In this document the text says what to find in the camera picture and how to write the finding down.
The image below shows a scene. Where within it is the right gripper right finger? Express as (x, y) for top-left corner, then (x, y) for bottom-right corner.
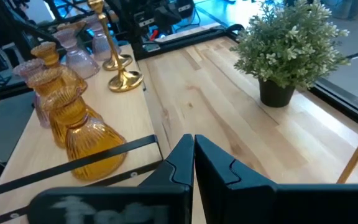
(195, 134), (358, 224)

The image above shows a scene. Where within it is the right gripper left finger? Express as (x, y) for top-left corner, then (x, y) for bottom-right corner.
(28, 134), (195, 224)

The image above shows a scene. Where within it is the tall brass candlestick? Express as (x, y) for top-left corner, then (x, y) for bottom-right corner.
(336, 83), (358, 184)
(87, 0), (144, 93)

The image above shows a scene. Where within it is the short brass candlestick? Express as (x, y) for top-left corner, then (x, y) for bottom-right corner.
(99, 14), (134, 72)

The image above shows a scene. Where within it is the pink ribbed glass candle holder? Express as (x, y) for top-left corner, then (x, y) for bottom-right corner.
(12, 58), (51, 129)
(84, 14), (122, 62)
(53, 27), (101, 80)

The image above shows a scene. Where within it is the wooden shelf with black legs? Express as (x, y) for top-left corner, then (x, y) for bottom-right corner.
(0, 43), (164, 224)

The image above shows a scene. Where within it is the green potted plant black pot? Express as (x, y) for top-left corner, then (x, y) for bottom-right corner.
(230, 0), (351, 108)

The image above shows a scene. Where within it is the black table frame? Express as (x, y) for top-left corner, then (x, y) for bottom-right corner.
(134, 23), (358, 130)

